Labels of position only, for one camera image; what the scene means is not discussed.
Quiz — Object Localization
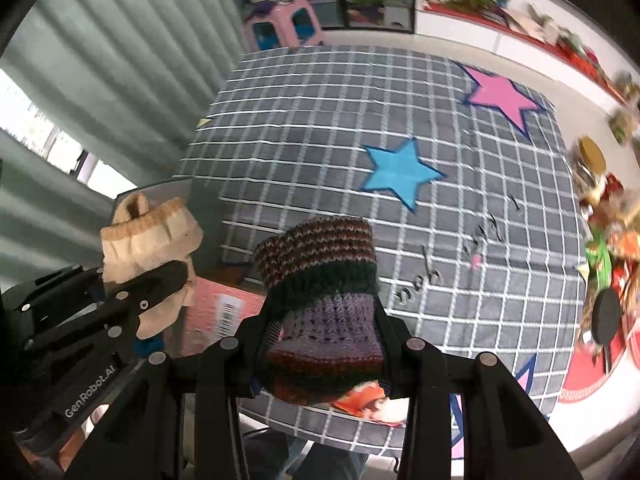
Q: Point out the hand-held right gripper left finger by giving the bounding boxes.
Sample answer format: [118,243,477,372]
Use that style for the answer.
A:
[65,317,273,480]

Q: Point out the red round mat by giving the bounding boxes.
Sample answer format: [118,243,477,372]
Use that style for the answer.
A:
[557,330,640,406]

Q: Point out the person's left hand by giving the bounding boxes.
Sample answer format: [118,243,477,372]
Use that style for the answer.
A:
[55,402,108,471]

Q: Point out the window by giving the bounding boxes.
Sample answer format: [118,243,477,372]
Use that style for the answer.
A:
[0,67,126,201]

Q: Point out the dark striped knit sock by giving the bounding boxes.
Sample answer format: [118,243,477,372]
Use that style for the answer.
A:
[252,215,386,406]

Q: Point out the pink carton with barcode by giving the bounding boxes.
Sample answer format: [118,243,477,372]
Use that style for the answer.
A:
[180,277,268,358]

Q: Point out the pink plastic stool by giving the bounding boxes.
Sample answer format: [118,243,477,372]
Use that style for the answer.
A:
[242,0,326,53]

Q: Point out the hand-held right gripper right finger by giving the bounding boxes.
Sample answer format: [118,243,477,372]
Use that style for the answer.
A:
[372,305,586,480]

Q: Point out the grey-green curtain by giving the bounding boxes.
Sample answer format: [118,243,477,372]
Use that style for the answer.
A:
[0,0,251,281]

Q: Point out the glass jar with gold lid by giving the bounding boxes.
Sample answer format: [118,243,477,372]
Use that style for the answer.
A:
[570,136,608,186]

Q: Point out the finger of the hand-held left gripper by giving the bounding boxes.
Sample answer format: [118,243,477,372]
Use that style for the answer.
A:
[0,266,106,311]
[100,260,190,343]

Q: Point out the grey checked star blanket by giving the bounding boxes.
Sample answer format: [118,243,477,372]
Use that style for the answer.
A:
[172,45,588,461]

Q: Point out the white low cabinet red top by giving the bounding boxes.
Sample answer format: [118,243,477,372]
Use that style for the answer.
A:
[417,0,631,106]

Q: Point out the black round lid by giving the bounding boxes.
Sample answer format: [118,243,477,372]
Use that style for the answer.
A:
[591,287,623,346]

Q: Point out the blue fluffy scrunchie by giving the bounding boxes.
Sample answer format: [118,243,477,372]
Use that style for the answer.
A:
[135,337,166,358]

